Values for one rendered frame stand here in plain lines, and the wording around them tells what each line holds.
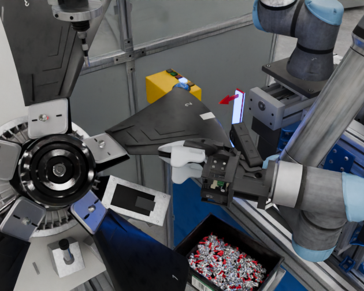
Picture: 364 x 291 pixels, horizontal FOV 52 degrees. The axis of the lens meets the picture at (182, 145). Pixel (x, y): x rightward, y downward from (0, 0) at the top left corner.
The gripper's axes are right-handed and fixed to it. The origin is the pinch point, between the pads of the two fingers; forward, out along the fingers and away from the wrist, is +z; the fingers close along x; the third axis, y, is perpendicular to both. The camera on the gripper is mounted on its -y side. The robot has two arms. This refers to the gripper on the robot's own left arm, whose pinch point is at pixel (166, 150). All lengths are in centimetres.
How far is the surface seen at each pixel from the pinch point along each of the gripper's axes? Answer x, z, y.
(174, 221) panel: 79, 13, -34
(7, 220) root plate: -1.5, 18.8, 22.5
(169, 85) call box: 15.1, 13.6, -39.6
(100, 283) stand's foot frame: 112, 44, -14
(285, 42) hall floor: 153, -12, -322
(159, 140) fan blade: -0.4, 2.1, -2.0
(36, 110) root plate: -8.2, 23.1, 4.0
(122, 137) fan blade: -1.3, 8.9, 0.1
